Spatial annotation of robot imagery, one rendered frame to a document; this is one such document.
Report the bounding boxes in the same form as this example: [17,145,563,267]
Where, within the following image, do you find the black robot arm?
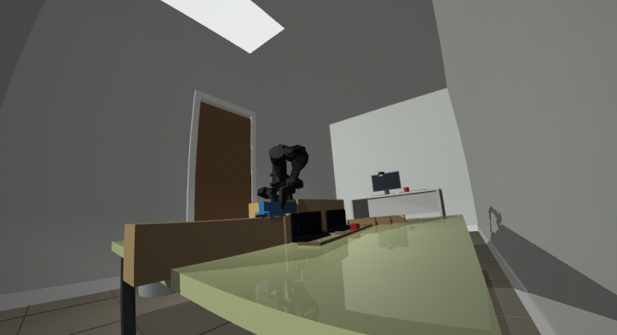
[268,144,309,200]

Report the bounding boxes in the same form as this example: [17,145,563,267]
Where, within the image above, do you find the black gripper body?
[257,169,303,199]

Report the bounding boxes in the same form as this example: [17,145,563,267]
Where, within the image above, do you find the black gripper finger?
[265,191,279,201]
[279,187,294,209]

